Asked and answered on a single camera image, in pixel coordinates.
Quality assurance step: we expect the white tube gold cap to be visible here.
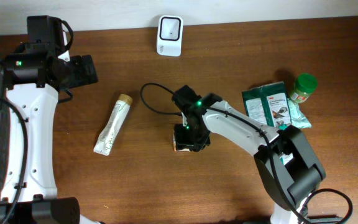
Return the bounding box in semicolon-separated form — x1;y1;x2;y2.
93;94;133;156

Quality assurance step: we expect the green 3M gloves packet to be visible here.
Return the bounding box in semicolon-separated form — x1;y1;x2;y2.
241;81;295;166

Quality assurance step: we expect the light green snack packet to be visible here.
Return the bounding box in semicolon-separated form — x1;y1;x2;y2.
288;100;312;129

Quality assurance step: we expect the green lidded jar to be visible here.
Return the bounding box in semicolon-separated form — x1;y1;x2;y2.
289;73;318;104

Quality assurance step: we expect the orange tissue packet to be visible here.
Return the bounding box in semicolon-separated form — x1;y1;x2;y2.
173;134;190;152

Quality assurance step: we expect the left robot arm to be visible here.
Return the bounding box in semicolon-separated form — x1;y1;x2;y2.
0;16;98;223

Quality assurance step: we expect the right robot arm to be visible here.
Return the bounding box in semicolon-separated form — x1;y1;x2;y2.
172;85;326;223

